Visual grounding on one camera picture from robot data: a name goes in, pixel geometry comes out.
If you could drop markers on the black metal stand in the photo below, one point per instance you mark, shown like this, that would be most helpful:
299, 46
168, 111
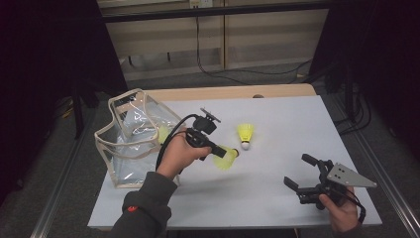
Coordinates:
78, 115

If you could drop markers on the black curtain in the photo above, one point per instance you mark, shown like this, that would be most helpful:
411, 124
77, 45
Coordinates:
39, 49
389, 49

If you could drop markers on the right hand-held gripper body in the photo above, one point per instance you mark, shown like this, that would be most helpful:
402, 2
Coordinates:
346, 177

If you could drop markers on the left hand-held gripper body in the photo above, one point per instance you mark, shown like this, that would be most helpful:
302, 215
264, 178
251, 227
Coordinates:
204, 127

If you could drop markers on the white table cover sheet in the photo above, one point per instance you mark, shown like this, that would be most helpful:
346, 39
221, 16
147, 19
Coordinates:
251, 198

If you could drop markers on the yellow shuttlecock with white cork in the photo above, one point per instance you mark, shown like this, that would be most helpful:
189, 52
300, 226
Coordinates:
245, 132

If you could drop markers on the yellow shuttlecock with dark tip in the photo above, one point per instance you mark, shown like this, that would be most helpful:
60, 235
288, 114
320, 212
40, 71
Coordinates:
164, 135
224, 162

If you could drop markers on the metal floor rail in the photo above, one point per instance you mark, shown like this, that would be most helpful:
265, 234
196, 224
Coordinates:
389, 188
52, 205

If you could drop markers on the white wall socket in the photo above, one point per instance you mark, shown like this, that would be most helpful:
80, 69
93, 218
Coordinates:
201, 3

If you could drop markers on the clear bag with beige trim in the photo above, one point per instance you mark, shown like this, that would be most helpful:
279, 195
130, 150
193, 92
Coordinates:
132, 155

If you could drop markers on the person's right hand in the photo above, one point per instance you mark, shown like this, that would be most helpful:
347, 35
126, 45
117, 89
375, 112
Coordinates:
343, 216

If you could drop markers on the person's left hand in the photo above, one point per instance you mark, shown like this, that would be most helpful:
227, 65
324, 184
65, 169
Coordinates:
178, 158

